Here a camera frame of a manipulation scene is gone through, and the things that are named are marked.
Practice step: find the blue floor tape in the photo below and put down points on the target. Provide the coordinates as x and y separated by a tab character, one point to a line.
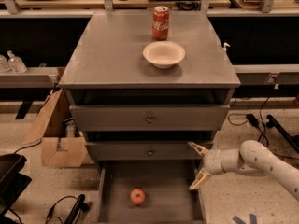
248	219

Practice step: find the black metal floor bar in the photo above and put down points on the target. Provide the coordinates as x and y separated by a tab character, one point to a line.
292	140

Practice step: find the small white pump nozzle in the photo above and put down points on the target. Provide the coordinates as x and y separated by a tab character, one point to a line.
226	46

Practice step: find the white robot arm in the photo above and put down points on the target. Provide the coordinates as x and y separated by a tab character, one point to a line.
251	158

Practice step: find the black power adapter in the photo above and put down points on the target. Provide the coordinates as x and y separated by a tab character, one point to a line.
252	120

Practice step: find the grey open bottom drawer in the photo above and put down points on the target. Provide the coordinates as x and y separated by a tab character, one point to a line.
166	185

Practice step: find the black handle with cable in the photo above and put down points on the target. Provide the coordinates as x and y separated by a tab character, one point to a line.
74	215

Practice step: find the grey top drawer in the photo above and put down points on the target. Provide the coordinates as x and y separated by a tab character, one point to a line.
110	118

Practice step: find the clear sanitizer bottle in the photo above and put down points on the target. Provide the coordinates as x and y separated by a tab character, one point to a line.
16	63

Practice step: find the brown cardboard box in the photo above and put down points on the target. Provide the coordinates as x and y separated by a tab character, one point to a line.
57	149

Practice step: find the white paper bowl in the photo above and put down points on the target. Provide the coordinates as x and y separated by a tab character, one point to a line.
164	54

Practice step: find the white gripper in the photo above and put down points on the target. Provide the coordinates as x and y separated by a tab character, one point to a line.
212	161

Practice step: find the red apple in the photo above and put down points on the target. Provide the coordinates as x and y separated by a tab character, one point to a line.
137	196

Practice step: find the grey middle drawer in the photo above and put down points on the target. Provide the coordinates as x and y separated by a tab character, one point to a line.
137	151

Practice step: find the red Coca-Cola can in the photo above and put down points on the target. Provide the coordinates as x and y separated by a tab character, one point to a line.
160	22

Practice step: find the grey drawer cabinet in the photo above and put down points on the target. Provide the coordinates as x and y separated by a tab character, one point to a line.
108	68

